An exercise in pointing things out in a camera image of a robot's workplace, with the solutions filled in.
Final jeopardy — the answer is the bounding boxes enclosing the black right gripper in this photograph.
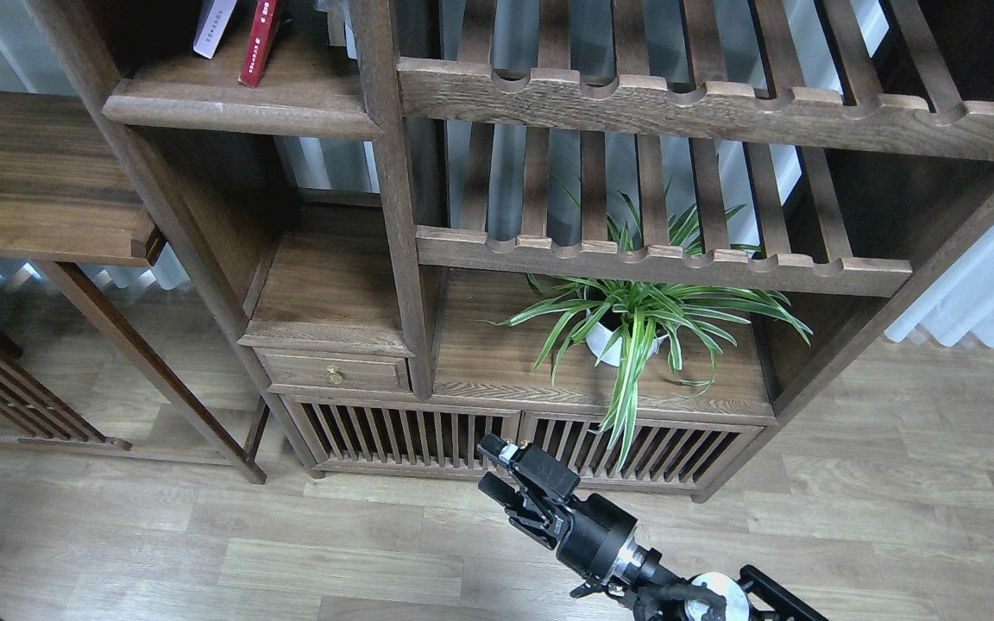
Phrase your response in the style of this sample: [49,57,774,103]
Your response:
[477,434,638,583]

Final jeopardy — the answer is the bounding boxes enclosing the red book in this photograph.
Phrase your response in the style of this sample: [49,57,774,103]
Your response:
[238,0,290,88]

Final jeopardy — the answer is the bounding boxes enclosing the white paperback book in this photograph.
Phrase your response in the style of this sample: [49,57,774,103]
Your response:
[192,0,237,59]

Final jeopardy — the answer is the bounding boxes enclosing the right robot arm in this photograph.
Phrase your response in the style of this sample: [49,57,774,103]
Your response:
[477,434,824,620]

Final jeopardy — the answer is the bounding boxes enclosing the white plant pot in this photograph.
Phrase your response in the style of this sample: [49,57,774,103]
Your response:
[585,311,668,367]

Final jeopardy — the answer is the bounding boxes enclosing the green spider plant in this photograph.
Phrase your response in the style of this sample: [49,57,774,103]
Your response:
[487,181,813,470]

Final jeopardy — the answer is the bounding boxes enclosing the brass drawer knob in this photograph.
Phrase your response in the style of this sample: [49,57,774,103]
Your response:
[326,365,346,386]

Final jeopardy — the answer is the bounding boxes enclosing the dark wooden bookshelf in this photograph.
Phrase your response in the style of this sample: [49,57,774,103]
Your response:
[27,1,994,500]

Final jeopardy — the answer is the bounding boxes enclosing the wooden side table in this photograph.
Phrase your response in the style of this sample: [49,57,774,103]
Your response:
[0,92,268,484]

